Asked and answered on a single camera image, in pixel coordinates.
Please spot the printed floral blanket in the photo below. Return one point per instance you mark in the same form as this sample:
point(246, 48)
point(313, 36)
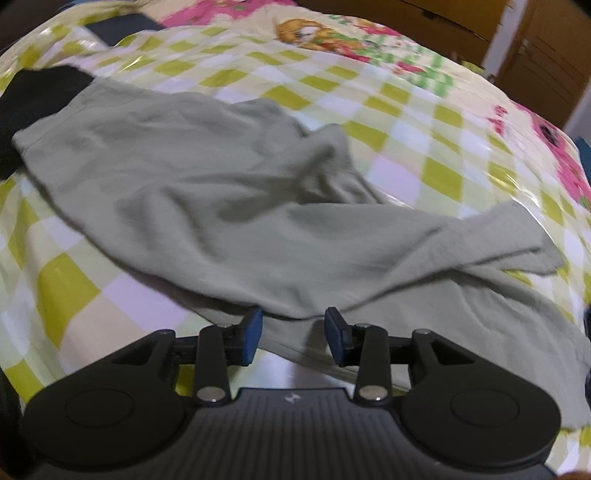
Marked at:
point(323, 32)

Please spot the green checkered plastic sheet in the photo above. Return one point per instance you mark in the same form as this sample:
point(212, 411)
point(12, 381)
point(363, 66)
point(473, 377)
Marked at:
point(369, 115)

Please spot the black cloth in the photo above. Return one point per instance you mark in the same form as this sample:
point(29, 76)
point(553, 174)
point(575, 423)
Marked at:
point(27, 106)

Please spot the grey-green pants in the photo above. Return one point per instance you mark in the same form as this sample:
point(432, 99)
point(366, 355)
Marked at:
point(231, 207)

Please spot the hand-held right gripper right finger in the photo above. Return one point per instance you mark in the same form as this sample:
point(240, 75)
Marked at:
point(335, 339)

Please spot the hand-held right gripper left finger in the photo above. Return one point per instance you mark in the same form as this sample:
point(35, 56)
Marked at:
point(251, 337)

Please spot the brown wooden door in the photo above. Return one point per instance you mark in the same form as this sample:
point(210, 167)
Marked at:
point(549, 55)

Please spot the dark blue folded cloth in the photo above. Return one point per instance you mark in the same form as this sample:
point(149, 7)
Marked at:
point(121, 29)

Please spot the brown wooden wardrobe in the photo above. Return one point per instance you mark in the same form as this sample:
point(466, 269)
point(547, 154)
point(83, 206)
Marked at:
point(415, 11)

